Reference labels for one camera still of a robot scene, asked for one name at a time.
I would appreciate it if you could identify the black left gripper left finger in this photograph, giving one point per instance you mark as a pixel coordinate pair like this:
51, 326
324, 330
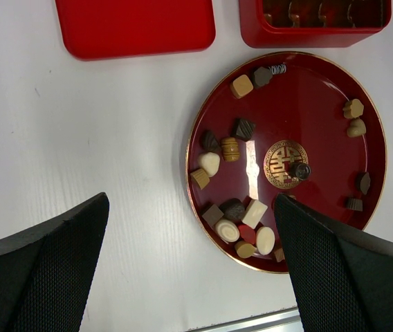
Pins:
46, 271

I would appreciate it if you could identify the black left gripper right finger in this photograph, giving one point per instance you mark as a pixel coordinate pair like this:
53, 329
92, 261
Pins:
342, 277

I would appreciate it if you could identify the dark ridged square chocolate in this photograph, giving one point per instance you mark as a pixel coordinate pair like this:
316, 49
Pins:
243, 129

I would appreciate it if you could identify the brown striped square chocolate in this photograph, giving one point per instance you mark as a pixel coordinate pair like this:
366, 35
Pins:
279, 255

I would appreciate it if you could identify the brown cup chocolate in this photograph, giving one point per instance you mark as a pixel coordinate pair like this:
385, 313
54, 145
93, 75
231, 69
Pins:
354, 204

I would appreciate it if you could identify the white oval chocolate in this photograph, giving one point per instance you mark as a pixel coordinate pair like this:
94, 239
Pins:
265, 240

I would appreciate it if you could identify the tan round chocolate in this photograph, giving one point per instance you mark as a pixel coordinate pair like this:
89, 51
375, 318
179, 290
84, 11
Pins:
244, 249

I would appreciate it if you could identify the red oval chocolate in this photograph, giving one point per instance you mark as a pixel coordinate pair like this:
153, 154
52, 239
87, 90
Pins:
247, 234

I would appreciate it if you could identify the white rectangular chocolate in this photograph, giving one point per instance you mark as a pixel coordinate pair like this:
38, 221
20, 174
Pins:
254, 213

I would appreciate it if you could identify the dark round centre chocolate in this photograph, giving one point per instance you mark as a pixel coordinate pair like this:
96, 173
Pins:
299, 170

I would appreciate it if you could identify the white spiral round chocolate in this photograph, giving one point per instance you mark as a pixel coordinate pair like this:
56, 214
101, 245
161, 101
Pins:
227, 231

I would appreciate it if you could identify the dark textured round chocolate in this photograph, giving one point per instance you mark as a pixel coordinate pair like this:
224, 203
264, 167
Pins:
233, 209

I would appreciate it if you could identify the tan heart chocolate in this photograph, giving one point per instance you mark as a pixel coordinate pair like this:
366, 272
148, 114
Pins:
356, 128

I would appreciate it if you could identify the tan flower chocolate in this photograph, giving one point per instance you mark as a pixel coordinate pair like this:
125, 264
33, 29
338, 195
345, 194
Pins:
353, 109

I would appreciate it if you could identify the tan cup chocolate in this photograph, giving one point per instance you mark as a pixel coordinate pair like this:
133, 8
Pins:
200, 178

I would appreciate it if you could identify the tan barrel chocolate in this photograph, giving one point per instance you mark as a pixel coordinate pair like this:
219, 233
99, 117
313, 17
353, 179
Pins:
230, 149

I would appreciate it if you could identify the white heart chocolate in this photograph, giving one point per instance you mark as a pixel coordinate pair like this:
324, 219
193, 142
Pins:
209, 162

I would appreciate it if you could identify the tan square chocolate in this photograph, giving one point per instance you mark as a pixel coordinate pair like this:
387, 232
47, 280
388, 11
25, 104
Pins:
241, 86

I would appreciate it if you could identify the dark flower chocolate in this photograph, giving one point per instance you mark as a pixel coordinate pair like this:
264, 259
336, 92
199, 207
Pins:
261, 77

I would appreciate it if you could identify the striped black white chocolate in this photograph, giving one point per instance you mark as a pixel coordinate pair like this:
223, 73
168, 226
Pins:
277, 69

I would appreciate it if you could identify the red square chocolate box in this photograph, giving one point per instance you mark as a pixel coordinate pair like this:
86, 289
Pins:
311, 24

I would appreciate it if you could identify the round red lacquer plate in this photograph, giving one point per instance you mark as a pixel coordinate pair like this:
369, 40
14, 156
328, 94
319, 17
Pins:
299, 118

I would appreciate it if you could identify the red square box lid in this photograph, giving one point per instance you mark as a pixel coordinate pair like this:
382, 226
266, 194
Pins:
93, 30

